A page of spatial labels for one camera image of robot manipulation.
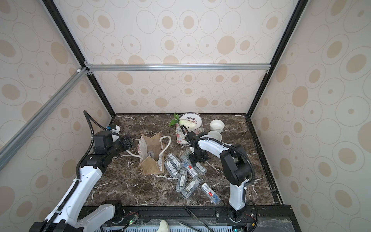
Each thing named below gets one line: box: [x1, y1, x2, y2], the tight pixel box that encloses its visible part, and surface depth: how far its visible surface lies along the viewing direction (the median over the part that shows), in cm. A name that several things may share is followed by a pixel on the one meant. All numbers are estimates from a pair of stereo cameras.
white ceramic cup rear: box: [209, 119, 225, 133], surface depth 111 cm
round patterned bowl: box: [179, 112, 203, 131], surface depth 119 cm
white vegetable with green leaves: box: [168, 113, 197, 129], surface depth 112 cm
